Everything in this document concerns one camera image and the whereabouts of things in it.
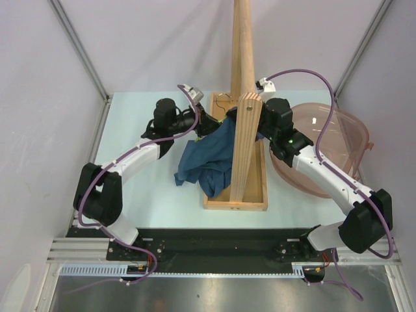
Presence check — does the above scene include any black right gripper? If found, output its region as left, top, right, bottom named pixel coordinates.
left=227, top=96, right=276, bottom=141

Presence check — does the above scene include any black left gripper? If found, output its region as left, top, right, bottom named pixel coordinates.
left=168, top=103, right=224, bottom=138

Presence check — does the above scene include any dark blue t shirt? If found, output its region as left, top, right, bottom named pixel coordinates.
left=173, top=116, right=266, bottom=198

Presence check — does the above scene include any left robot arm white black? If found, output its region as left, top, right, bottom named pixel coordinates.
left=73, top=98, right=220, bottom=260

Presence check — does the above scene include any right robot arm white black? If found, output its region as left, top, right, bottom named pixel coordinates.
left=257, top=98, right=393, bottom=261

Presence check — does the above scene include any wooden rack with tray base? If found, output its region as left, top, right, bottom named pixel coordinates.
left=203, top=1, right=268, bottom=211

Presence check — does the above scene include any pink translucent plastic bowl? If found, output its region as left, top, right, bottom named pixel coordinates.
left=270, top=103, right=373, bottom=198

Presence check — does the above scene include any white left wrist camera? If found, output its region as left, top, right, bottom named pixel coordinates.
left=183, top=84, right=204, bottom=104

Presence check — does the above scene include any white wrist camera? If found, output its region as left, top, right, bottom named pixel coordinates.
left=183, top=84, right=204, bottom=104
left=255, top=77, right=276, bottom=102

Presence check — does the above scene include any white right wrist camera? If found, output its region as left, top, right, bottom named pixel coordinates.
left=255, top=77, right=276, bottom=102

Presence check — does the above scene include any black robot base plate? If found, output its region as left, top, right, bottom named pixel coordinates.
left=66, top=227, right=339, bottom=274

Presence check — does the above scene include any grey slotted cable duct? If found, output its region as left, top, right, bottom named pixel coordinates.
left=60, top=261, right=326, bottom=280

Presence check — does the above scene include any right aluminium frame post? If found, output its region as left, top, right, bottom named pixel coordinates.
left=334, top=0, right=395, bottom=100

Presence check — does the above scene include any aluminium frame post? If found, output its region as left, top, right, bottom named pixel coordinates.
left=334, top=0, right=395, bottom=100
left=47, top=0, right=110, bottom=103

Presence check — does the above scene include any left aluminium frame post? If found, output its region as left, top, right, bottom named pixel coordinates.
left=47, top=0, right=110, bottom=103

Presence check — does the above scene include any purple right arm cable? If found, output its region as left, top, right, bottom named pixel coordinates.
left=269, top=68, right=394, bottom=302

